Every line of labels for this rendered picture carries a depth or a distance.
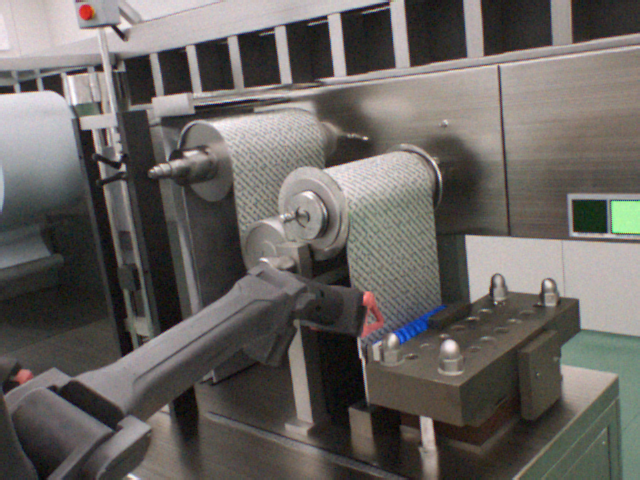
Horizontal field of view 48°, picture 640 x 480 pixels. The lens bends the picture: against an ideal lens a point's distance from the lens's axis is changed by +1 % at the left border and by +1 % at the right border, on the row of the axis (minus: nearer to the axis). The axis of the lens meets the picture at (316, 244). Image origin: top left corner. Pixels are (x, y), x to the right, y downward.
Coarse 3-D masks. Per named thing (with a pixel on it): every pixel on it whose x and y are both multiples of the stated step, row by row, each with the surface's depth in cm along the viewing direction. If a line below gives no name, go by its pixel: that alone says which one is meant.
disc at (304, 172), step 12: (300, 168) 109; (312, 168) 107; (288, 180) 111; (324, 180) 106; (336, 192) 105; (348, 204) 105; (348, 216) 105; (348, 228) 105; (336, 240) 108; (312, 252) 112; (324, 252) 110; (336, 252) 108
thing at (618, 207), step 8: (616, 208) 111; (624, 208) 110; (632, 208) 109; (616, 216) 111; (624, 216) 110; (632, 216) 109; (616, 224) 111; (624, 224) 111; (632, 224) 110; (624, 232) 111; (632, 232) 110
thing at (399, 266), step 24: (432, 216) 123; (360, 240) 109; (384, 240) 113; (408, 240) 118; (432, 240) 124; (360, 264) 109; (384, 264) 114; (408, 264) 119; (432, 264) 124; (360, 288) 109; (384, 288) 114; (408, 288) 119; (432, 288) 125; (384, 312) 114; (408, 312) 119
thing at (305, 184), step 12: (300, 180) 109; (312, 180) 107; (288, 192) 111; (300, 192) 110; (324, 192) 106; (336, 204) 105; (336, 216) 106; (288, 228) 113; (336, 228) 106; (300, 240) 112; (312, 240) 110; (324, 240) 109
